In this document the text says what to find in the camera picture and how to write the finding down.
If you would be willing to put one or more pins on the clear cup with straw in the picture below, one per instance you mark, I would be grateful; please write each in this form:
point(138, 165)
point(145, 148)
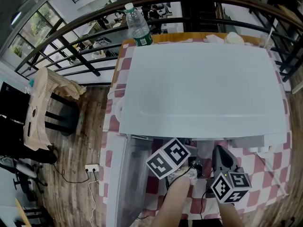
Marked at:
point(266, 42)

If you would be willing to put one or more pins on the small teal-capped bottle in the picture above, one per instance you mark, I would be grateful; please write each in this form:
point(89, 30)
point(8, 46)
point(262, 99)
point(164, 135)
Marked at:
point(31, 82)

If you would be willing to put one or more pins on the white microwave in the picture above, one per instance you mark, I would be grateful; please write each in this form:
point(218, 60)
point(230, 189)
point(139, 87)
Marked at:
point(201, 86)

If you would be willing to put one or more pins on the light wooden desk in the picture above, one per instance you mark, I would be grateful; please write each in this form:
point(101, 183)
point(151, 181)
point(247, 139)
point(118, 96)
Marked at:
point(22, 212)

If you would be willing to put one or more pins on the white plate with red food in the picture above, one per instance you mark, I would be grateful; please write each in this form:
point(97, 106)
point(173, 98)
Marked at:
point(117, 112)

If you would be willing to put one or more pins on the black round table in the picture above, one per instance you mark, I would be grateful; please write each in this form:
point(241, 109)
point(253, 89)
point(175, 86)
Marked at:
point(68, 117)

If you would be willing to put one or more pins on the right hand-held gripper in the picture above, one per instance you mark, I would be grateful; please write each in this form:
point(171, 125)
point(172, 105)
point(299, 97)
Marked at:
point(222, 187)

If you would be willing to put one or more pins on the table with checkered cloth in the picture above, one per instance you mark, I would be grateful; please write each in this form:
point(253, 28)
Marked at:
point(255, 169)

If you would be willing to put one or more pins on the clear water bottle green label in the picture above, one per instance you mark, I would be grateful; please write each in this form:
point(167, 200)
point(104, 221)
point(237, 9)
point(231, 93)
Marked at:
point(138, 27)

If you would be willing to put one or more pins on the black phone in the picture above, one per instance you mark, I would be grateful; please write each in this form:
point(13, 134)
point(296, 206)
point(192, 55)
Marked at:
point(29, 129)

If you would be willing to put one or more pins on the cream round container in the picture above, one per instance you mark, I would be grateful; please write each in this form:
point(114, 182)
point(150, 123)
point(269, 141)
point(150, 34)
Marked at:
point(234, 38)

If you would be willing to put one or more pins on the person's black trousers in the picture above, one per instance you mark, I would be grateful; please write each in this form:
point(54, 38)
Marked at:
point(201, 223)

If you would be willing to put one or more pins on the black railing with wooden handrail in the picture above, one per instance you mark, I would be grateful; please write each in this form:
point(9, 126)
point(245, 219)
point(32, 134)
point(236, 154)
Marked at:
point(71, 48)

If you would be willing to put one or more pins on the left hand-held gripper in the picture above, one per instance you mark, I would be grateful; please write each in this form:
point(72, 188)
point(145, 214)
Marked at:
point(168, 159)

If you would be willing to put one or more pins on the small dark red dish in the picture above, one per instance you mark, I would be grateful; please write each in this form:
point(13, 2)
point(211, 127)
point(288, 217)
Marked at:
point(35, 112)

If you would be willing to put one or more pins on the dome pendant lamp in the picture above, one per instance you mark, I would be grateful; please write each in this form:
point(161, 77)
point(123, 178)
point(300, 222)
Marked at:
point(16, 18)

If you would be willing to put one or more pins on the person's right forearm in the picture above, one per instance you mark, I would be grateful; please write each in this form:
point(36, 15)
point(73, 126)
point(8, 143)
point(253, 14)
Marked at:
point(229, 216)

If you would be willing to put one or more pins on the white paper napkin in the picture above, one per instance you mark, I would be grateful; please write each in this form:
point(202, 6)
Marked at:
point(214, 38)

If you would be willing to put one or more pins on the person's left hand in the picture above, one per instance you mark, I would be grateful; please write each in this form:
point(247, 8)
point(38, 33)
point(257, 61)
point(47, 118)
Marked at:
point(193, 175)

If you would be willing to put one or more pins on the grey office chair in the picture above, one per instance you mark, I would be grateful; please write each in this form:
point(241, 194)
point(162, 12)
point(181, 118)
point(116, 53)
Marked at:
point(26, 170)

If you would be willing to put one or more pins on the white power strip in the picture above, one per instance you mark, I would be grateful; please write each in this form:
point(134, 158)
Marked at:
point(92, 168)

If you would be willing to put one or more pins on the person's left forearm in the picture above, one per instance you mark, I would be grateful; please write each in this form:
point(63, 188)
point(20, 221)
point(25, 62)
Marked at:
point(172, 204)

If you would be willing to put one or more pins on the large window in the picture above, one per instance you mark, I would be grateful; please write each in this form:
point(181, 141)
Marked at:
point(35, 29)

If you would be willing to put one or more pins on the side table with beige cloth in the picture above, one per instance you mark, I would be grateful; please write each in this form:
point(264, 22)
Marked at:
point(38, 126)

